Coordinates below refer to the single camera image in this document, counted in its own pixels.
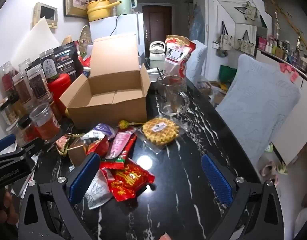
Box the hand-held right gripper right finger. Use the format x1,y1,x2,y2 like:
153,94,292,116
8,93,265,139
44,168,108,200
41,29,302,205
201,154,285,240

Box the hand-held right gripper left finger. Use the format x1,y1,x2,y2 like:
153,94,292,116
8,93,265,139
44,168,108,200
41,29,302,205
17,152,101,240

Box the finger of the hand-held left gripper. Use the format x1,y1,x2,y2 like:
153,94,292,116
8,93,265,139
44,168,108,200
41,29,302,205
0,134,17,153
12,139,44,161

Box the white printed snack packet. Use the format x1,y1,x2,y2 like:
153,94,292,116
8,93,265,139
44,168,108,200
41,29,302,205
84,169,114,210

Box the small tan snack box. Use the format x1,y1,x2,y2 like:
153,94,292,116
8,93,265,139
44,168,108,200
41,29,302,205
67,137,90,167

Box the green foil snack packet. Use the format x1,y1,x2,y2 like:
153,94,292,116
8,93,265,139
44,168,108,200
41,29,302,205
55,134,79,157

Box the small red snack packet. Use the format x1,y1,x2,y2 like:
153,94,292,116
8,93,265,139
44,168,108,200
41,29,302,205
81,132,110,157

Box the red snack packet green stripe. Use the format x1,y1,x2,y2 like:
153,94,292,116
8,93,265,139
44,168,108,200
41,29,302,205
100,130,138,169

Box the red snack packet gold print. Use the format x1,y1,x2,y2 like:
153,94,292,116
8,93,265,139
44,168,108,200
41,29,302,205
107,157,156,202

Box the pink snack packet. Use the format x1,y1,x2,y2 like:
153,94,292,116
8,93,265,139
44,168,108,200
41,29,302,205
105,127,136,160

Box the purple snack packet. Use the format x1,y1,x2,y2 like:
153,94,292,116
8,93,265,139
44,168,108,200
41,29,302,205
90,123,119,140

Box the cardboard box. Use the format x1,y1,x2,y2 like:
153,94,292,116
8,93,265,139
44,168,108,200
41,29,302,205
59,32,151,130

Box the person's left hand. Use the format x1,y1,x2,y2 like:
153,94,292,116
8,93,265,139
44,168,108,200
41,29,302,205
0,187,18,226

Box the small jar black lid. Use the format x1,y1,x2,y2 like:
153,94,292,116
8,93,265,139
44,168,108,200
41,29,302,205
0,102,18,127
17,115,40,143

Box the pink slipper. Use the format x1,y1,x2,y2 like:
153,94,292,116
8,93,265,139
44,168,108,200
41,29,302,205
259,162,279,184

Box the clear plastic jar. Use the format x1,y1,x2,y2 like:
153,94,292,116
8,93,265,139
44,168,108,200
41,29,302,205
26,64,49,99
12,71,34,104
18,58,32,72

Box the clear jar red contents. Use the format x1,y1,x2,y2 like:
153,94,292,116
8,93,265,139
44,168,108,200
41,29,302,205
0,60,19,98

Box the yellow lollipop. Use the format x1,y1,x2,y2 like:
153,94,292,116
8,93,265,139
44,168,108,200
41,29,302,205
118,120,146,130

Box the red plastic container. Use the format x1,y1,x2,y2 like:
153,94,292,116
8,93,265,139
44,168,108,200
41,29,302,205
47,73,74,117

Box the round waffle in clear packet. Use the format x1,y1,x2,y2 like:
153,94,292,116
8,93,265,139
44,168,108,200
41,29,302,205
139,117,186,154

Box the chair with light blue cover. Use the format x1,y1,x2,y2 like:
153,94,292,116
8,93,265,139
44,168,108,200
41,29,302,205
185,39,208,83
215,54,301,165

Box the glass mug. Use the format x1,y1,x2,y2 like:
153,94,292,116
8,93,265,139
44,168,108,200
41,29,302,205
157,75,190,117

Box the black pouch bag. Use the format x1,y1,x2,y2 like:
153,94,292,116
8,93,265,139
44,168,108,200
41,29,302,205
39,41,79,80

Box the red plastic bag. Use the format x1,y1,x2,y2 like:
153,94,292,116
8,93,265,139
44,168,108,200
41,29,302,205
77,54,92,68

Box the white foam board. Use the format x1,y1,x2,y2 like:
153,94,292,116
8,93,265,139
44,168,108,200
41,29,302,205
10,16,60,67

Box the green bag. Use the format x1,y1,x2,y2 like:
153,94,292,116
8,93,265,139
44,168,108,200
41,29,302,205
219,65,237,83

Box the metal bowl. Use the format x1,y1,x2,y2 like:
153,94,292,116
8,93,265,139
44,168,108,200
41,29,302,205
147,67,166,90

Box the woven round fan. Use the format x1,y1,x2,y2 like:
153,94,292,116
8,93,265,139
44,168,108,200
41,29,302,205
77,25,93,53

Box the large red white snack bag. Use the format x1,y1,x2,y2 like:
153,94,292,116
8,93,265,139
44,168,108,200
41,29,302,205
163,34,197,79

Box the pink sticky notes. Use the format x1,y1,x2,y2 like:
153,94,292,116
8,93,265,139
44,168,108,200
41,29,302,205
278,63,300,82

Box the white thermos kettle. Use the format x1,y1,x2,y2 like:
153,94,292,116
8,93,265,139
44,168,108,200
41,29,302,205
149,41,166,68

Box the canvas tote bag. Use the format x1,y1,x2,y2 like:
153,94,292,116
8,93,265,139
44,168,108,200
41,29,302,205
237,30,256,55
219,21,234,52

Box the row of bottles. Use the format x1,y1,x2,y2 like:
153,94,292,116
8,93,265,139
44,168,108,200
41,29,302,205
257,32,307,72

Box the white refrigerator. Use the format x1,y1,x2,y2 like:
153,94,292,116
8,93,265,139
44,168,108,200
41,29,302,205
89,12,145,55

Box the yellow pot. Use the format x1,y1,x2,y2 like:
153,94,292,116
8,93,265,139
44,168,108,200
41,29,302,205
87,0,120,22

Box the light blue plastic sheet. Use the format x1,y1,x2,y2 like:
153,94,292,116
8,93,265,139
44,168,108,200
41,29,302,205
188,4,206,42

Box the dark brown door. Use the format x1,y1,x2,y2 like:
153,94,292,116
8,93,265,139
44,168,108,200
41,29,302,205
142,5,172,53

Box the green electric kettle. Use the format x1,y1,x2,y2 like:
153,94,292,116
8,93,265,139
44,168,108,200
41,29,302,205
115,0,138,15

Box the wall intercom panel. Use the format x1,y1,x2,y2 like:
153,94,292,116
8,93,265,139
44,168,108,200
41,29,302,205
32,2,58,29

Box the black power cable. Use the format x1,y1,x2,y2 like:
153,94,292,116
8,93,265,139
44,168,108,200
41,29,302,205
111,14,123,37

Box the star shaped wall hanger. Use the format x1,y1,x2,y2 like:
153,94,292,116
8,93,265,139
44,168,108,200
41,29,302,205
236,1,259,20

